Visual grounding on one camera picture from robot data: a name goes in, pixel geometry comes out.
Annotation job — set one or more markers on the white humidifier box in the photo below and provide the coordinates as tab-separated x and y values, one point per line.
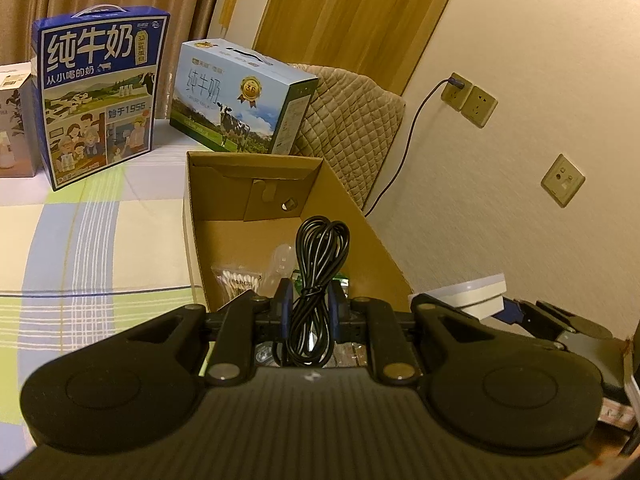
19	147

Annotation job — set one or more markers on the white power adapter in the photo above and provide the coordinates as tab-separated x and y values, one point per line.
481	298

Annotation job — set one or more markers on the silver foil pouch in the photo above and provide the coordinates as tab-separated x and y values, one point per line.
298	282

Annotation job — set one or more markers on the tall blue milk carton box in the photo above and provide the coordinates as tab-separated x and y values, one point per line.
95	82

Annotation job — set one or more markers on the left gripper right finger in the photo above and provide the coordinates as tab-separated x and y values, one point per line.
373	323

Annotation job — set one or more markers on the open brown cardboard box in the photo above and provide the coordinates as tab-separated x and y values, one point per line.
238	208

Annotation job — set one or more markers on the bag of cotton swabs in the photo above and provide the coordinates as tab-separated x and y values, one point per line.
234	282

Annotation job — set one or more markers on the wall switch plate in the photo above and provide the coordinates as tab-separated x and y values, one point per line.
478	107

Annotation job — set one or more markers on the quilted beige chair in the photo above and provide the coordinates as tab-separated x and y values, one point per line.
351	123

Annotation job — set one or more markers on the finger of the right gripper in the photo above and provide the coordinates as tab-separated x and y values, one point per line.
538	320

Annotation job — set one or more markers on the checkered tablecloth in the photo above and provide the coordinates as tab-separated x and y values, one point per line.
85	262

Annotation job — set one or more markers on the lower wall socket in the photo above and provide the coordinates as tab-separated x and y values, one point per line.
562	181

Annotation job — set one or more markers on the wall power socket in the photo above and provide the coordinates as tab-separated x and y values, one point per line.
456	91

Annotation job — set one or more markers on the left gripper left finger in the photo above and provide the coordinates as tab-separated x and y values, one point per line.
238	327

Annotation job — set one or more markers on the clear plastic cup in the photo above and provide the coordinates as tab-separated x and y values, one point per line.
282	264

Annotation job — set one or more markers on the light blue milk gift box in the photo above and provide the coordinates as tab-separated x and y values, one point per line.
236	100

